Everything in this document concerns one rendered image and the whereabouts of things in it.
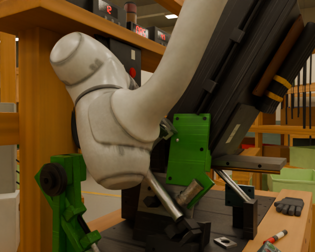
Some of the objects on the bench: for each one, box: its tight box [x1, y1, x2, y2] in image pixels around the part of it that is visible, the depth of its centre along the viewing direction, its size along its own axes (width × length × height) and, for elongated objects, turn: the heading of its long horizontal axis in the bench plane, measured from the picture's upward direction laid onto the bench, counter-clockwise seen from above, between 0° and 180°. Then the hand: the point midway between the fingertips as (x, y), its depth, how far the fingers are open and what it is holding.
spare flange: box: [214, 237, 237, 249], centre depth 83 cm, size 6×4×1 cm
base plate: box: [88, 190, 276, 252], centre depth 96 cm, size 42×110×2 cm
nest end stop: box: [178, 229, 202, 247], centre depth 75 cm, size 4×7×6 cm
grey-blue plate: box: [225, 183, 255, 229], centre depth 96 cm, size 10×2×14 cm
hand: (161, 128), depth 85 cm, fingers closed on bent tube, 3 cm apart
